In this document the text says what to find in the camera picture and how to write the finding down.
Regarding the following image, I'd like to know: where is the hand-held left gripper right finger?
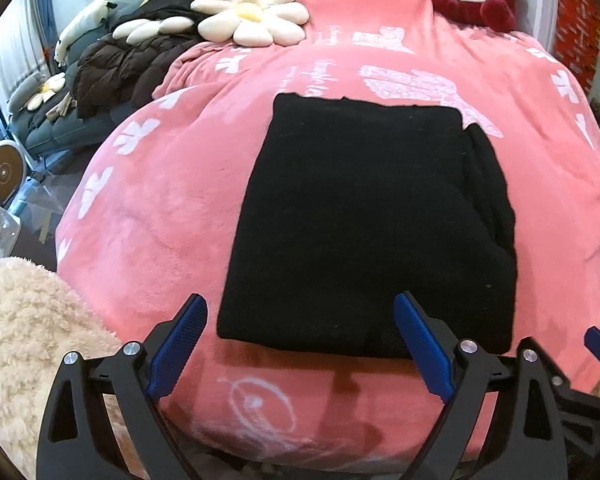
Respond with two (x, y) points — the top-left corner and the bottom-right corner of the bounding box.
(393, 290), (569, 480)

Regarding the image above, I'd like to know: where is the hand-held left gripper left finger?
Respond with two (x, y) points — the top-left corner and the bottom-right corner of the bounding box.
(36, 293), (209, 480)

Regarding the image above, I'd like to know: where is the black knit garment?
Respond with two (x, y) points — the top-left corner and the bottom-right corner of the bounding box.
(216, 92), (519, 361)

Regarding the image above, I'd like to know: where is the pink printed fleece blanket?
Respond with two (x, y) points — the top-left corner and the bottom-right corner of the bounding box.
(55, 0), (600, 476)

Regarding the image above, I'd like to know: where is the cream fluffy fleece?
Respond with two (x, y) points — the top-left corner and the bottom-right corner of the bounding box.
(0, 257), (150, 480)

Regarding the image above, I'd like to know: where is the glass side table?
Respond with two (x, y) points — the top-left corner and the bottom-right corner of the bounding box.
(5, 175), (68, 247)

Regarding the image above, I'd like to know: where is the grey sofa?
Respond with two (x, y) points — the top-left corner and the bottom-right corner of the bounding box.
(7, 2), (156, 162)

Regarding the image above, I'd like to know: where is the brown down jacket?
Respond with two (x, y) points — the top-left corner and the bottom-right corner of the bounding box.
(74, 34), (203, 121)

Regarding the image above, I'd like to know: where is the small daisy pillow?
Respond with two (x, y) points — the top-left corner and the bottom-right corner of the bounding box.
(25, 72), (69, 111)

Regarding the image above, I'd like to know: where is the white petal pillow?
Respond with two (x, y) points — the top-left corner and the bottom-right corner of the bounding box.
(111, 15), (202, 47)

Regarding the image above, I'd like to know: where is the white plush animal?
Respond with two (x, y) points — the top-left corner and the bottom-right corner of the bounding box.
(54, 0), (119, 66)

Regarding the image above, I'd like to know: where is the light curtain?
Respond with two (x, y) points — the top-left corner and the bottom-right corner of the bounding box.
(0, 0), (57, 92)

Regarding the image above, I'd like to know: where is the large white daisy pillow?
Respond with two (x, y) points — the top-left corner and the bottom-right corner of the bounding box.
(190, 0), (311, 49)

